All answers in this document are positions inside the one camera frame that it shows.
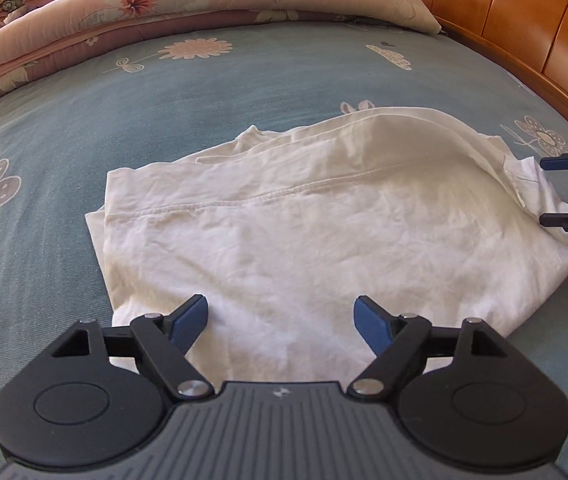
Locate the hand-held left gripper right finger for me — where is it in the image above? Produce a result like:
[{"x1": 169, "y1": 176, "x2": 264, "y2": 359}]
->
[{"x1": 346, "y1": 295, "x2": 511, "y2": 402}]

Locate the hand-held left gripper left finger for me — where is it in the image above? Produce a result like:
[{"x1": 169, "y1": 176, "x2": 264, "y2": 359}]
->
[{"x1": 52, "y1": 294, "x2": 215, "y2": 402}]

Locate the white printed long-sleeve shirt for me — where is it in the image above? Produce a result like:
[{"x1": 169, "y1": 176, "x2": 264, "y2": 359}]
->
[{"x1": 84, "y1": 106, "x2": 568, "y2": 386}]

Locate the wooden headboard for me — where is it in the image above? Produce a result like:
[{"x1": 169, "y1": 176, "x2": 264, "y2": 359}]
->
[{"x1": 391, "y1": 0, "x2": 568, "y2": 133}]

